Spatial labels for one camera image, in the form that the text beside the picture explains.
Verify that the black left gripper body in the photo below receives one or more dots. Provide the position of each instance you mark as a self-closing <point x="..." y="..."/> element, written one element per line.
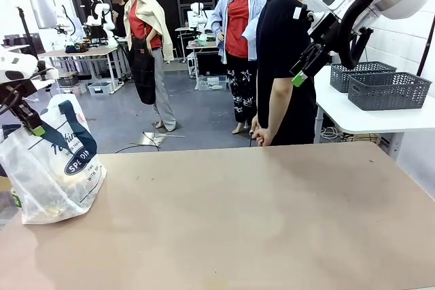
<point x="23" y="113"/>

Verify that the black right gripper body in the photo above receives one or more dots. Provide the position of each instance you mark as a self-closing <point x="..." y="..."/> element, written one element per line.
<point x="326" y="42"/>

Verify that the translucent white shopping bag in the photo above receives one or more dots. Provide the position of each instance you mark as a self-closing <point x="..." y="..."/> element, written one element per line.
<point x="51" y="167"/>

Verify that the dark grey plastic basket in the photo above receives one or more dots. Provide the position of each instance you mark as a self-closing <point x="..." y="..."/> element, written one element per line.
<point x="340" y="76"/>
<point x="389" y="91"/>

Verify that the person's right forearm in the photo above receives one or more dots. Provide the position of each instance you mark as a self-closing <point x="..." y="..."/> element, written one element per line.
<point x="279" y="106"/>

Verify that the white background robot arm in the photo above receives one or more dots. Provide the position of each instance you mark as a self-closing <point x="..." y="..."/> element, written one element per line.
<point x="198" y="15"/>
<point x="102" y="15"/>
<point x="64" y="18"/>

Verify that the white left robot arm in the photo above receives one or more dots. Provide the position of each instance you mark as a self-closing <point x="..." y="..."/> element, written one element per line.
<point x="20" y="66"/>

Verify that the green and white paper bag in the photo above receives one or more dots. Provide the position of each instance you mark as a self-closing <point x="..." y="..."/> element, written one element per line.
<point x="16" y="198"/>

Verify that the person's right hand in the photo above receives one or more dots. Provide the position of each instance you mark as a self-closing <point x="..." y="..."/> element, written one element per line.
<point x="264" y="136"/>

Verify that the person in black t-shirt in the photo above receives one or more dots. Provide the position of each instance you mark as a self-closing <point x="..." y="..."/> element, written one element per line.
<point x="282" y="32"/>

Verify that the white side table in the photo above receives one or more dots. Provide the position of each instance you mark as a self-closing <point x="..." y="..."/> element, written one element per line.
<point x="360" y="120"/>

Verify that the grey plastic storage bin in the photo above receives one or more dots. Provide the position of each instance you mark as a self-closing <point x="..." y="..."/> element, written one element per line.
<point x="101" y="88"/>

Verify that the person in red shirt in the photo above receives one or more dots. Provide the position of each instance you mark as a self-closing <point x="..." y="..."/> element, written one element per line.
<point x="238" y="32"/>

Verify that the wooden background work table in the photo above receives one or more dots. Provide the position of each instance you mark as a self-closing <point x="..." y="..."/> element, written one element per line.
<point x="81" y="53"/>

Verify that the black tripod stand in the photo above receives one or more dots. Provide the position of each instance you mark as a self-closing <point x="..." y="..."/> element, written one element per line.
<point x="26" y="28"/>

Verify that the clear plastic storage bin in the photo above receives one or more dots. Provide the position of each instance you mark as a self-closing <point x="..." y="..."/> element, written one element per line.
<point x="212" y="83"/>

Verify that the black equipment box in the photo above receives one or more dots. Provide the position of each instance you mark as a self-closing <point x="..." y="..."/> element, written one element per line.
<point x="210" y="64"/>

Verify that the small background table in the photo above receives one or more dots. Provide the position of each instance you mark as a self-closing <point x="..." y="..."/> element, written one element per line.
<point x="200" y="45"/>

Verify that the grey whiteboard panel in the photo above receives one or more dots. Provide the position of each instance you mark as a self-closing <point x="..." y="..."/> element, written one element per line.
<point x="42" y="9"/>

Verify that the white computer tower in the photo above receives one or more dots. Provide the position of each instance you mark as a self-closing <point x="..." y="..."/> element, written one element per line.
<point x="192" y="66"/>

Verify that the metal plate on floor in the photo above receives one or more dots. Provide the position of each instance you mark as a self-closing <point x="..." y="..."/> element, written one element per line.
<point x="156" y="140"/>

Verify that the background person in black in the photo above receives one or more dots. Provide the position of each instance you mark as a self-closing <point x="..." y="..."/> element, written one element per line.
<point x="118" y="15"/>

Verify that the mannequin with cream jacket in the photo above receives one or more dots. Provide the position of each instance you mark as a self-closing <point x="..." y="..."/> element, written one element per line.
<point x="146" y="32"/>

